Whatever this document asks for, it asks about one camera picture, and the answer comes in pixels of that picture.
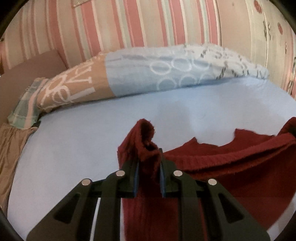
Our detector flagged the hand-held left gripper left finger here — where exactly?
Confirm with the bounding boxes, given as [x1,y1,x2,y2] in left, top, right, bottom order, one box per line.
[26,160,139,241]

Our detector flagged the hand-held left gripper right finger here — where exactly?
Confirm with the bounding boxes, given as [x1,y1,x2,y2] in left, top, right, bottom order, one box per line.
[158,148,270,241]

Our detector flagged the red knitted sweater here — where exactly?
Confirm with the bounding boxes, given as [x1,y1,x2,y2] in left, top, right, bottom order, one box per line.
[117,117,296,241]

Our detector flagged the folded patterned quilt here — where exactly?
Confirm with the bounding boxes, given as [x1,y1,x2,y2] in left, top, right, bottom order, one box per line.
[37,43,270,114]

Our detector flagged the tan cloth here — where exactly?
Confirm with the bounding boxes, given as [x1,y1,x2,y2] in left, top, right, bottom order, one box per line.
[0,123,38,209]

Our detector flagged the plaid pillow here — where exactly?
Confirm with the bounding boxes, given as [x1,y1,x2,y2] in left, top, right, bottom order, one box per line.
[8,77,50,129]

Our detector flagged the brown headboard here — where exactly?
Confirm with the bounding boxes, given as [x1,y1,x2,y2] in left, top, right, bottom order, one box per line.
[0,50,70,126]

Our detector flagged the white wardrobe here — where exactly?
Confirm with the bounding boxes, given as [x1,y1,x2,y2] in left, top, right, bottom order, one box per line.
[217,0,296,100]

